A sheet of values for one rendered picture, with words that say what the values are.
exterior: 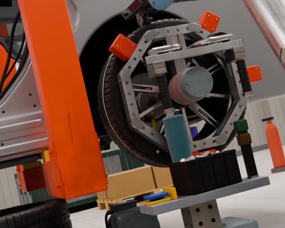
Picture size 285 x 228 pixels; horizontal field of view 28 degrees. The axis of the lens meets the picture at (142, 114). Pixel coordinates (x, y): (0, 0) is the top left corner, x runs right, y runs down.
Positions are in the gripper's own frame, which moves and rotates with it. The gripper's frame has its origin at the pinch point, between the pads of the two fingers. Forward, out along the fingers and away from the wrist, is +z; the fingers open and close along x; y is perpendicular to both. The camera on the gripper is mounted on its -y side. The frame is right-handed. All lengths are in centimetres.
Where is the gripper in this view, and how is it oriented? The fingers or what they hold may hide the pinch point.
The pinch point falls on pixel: (140, 26)
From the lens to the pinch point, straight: 259.3
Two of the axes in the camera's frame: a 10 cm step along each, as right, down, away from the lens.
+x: -5.2, -7.3, 4.4
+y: 8.6, -4.3, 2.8
